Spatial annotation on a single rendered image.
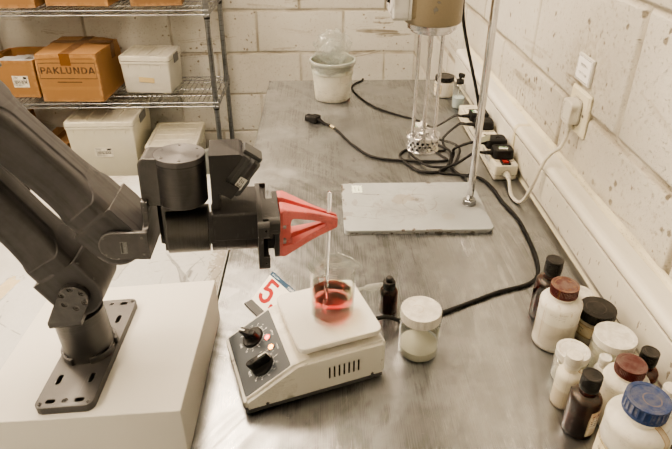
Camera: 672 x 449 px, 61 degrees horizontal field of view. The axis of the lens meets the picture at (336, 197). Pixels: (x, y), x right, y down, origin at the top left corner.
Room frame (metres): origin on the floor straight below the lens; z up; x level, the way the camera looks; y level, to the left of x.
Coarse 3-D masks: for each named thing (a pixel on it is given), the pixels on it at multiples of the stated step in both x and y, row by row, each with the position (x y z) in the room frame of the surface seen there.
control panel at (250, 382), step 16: (256, 320) 0.64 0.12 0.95; (272, 320) 0.63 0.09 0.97; (240, 336) 0.63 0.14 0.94; (272, 336) 0.60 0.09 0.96; (240, 352) 0.60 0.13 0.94; (256, 352) 0.59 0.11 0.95; (272, 352) 0.58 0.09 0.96; (240, 368) 0.57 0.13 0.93; (272, 368) 0.55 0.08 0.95; (256, 384) 0.54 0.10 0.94
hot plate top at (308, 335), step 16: (288, 304) 0.64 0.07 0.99; (304, 304) 0.64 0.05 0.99; (288, 320) 0.61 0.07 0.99; (304, 320) 0.61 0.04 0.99; (352, 320) 0.61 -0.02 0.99; (368, 320) 0.61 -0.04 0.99; (304, 336) 0.57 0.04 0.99; (320, 336) 0.57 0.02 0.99; (336, 336) 0.57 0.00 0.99; (352, 336) 0.57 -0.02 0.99; (368, 336) 0.58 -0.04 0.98; (304, 352) 0.55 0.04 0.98
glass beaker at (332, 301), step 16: (320, 256) 0.65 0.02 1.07; (336, 256) 0.65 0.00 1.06; (320, 272) 0.65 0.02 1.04; (336, 272) 0.65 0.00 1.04; (352, 272) 0.63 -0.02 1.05; (320, 288) 0.60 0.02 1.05; (336, 288) 0.59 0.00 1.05; (352, 288) 0.61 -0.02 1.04; (320, 304) 0.60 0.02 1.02; (336, 304) 0.59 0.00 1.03; (352, 304) 0.61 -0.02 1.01; (320, 320) 0.60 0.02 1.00; (336, 320) 0.59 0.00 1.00
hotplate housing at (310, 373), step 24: (288, 336) 0.59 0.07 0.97; (312, 360) 0.55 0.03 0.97; (336, 360) 0.56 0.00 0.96; (360, 360) 0.57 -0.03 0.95; (240, 384) 0.55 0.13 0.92; (264, 384) 0.53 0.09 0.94; (288, 384) 0.54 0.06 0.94; (312, 384) 0.55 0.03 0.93; (336, 384) 0.56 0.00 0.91; (264, 408) 0.53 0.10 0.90
